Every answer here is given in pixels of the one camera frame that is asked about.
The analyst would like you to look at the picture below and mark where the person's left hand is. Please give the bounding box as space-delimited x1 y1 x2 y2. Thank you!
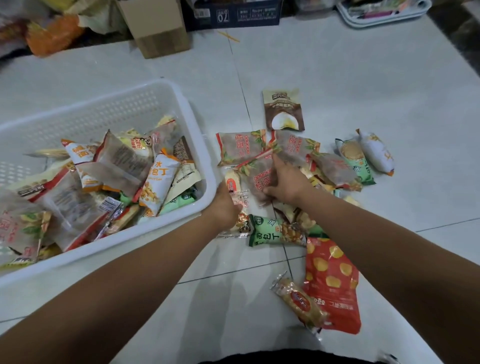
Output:
202 182 243 231

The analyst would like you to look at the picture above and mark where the person's right hand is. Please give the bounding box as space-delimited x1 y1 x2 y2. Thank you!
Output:
262 153 314 205

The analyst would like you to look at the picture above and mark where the grey dried fruit packet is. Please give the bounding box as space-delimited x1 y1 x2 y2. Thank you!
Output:
216 130 268 167
269 130 322 168
238 152 279 207
312 151 363 192

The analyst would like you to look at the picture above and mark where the person's right forearm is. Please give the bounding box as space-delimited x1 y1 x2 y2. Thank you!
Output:
296 188 480 364

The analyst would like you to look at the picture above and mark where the person's left forearm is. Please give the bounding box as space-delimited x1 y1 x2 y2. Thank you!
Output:
0 210 226 364

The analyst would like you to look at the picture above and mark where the clear bread packet red label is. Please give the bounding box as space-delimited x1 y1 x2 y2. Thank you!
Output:
217 190 253 239
221 167 241 196
270 271 330 335

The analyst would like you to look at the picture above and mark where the clear yellow snack packet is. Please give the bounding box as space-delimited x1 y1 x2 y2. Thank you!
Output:
299 166 336 194
273 202 317 235

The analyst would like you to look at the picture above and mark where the green bread cube packet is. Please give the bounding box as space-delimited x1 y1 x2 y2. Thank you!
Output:
248 214 307 248

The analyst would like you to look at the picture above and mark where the brown and white mochi packet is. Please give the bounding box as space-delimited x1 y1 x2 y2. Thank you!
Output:
262 88 305 132

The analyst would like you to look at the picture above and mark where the green cracker packet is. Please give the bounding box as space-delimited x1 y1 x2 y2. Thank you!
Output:
334 137 376 186

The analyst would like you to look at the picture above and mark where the red chip packet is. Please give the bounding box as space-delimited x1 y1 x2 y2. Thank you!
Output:
302 237 362 335

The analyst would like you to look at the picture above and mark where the white and orange snack packet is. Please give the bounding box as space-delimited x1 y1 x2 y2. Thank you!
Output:
355 128 395 177

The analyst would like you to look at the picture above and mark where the pile of mixed snack packets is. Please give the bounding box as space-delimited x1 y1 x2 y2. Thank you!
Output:
0 115 203 269

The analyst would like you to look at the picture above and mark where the person's black clothing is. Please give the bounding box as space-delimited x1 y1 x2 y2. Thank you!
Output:
198 349 377 364

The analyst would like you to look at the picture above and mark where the white plastic basket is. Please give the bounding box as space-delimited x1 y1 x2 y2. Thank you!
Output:
0 78 218 289

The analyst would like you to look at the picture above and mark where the dark blue box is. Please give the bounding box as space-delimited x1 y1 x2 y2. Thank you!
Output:
183 0 284 32

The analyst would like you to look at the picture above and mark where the brown cardboard box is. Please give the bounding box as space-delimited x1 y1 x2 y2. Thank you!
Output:
116 0 191 60

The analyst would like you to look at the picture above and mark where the white plastic tray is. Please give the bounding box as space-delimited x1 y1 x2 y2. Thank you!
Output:
336 0 433 29

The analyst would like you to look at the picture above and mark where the pale yellow plastic bag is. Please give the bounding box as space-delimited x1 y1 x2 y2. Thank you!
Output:
64 0 129 35

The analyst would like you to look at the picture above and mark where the orange plastic bag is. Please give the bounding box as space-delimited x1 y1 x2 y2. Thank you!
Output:
25 14 85 58

